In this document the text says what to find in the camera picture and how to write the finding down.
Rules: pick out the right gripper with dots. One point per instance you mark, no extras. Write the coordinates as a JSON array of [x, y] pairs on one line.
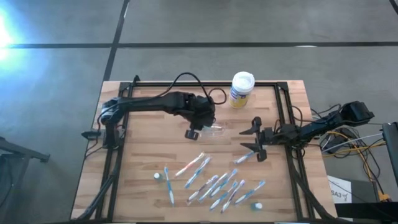
[[270, 136]]

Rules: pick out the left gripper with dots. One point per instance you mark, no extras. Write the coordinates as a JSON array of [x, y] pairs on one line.
[[202, 113]]

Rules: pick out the small blue mouthwash bottle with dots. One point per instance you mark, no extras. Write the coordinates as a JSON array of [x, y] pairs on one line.
[[257, 206], [157, 176]]

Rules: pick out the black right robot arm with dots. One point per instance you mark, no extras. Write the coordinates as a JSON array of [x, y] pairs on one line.
[[323, 123]]

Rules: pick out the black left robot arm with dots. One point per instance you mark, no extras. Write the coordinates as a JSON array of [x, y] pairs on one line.
[[149, 104]]

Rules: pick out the clear plastic organizer holder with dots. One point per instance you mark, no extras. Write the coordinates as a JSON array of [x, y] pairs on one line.
[[217, 130]]

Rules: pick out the Lysol wipes canister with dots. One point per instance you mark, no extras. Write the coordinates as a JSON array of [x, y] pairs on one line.
[[242, 90]]

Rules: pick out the pile of blue toothbrushes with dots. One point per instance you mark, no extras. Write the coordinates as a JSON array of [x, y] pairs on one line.
[[232, 196]]

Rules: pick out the black power strip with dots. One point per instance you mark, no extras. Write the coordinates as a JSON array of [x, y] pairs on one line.
[[339, 141]]

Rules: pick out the white paper sign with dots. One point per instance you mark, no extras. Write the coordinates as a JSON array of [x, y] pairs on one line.
[[340, 189]]

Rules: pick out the black floor case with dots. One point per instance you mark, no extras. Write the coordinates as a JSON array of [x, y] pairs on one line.
[[367, 214]]

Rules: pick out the black side desk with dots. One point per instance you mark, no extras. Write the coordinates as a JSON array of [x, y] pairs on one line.
[[392, 149]]

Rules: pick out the black floor stand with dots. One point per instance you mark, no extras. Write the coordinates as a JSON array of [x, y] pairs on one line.
[[21, 151]]

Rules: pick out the black metal rig frame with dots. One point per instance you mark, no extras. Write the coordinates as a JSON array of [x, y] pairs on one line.
[[202, 84]]

